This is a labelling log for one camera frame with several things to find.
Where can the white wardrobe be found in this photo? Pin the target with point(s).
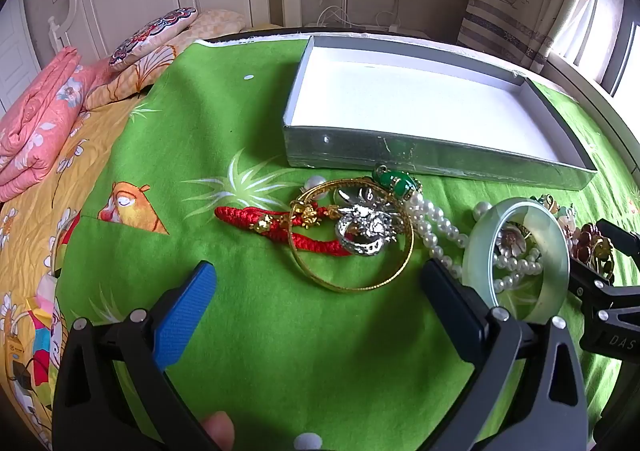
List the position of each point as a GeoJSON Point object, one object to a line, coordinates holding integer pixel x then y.
{"type": "Point", "coordinates": [15, 46]}

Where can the checkered peach pillow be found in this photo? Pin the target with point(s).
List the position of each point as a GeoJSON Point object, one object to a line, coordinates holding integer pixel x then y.
{"type": "Point", "coordinates": [220, 22]}

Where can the floral patterned pillow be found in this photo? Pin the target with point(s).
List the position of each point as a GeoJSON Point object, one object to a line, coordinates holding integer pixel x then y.
{"type": "Point", "coordinates": [155, 33]}

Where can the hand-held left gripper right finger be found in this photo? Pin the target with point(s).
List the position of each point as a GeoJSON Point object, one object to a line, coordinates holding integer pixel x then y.
{"type": "Point", "coordinates": [450, 296]}

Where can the yellow cartoon bedsheet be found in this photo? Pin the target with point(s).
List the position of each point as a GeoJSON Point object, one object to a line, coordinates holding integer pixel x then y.
{"type": "Point", "coordinates": [30, 241]}

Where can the plain yellow pillow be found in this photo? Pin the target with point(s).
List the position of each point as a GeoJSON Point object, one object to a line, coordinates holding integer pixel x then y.
{"type": "Point", "coordinates": [265, 25]}

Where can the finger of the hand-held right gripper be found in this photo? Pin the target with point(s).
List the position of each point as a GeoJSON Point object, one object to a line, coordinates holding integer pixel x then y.
{"type": "Point", "coordinates": [620, 238]}
{"type": "Point", "coordinates": [590, 281]}

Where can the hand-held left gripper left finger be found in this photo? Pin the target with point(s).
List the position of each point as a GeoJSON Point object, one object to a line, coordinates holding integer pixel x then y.
{"type": "Point", "coordinates": [186, 316]}

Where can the silver ornament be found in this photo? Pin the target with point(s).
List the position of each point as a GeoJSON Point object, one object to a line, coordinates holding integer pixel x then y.
{"type": "Point", "coordinates": [365, 226]}

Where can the pink folded quilt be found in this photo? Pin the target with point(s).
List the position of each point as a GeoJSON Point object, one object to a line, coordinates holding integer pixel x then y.
{"type": "Point", "coordinates": [40, 116]}

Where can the gold bangle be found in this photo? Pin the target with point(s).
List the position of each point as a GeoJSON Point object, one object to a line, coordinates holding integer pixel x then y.
{"type": "Point", "coordinates": [350, 289]}

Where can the pale jade bangle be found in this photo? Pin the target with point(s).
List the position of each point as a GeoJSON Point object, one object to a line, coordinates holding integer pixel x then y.
{"type": "Point", "coordinates": [475, 251]}

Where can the green jade pendant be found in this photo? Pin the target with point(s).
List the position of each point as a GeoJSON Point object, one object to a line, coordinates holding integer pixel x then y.
{"type": "Point", "coordinates": [397, 181]}

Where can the green printed cloth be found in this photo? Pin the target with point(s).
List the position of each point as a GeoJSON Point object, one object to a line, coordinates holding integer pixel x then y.
{"type": "Point", "coordinates": [200, 141]}

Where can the silver cardboard box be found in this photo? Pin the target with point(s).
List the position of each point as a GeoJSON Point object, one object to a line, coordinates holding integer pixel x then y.
{"type": "Point", "coordinates": [415, 96]}

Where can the person's left hand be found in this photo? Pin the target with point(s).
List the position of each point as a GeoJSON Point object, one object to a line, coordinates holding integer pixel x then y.
{"type": "Point", "coordinates": [219, 431]}

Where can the metal flower brooch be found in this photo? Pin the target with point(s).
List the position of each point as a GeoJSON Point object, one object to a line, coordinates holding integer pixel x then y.
{"type": "Point", "coordinates": [510, 241]}

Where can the window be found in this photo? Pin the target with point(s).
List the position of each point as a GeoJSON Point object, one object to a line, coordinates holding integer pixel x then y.
{"type": "Point", "coordinates": [615, 31]}

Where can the yellow fan-print pillow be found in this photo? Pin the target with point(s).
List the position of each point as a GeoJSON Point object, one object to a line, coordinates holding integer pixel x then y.
{"type": "Point", "coordinates": [135, 73]}

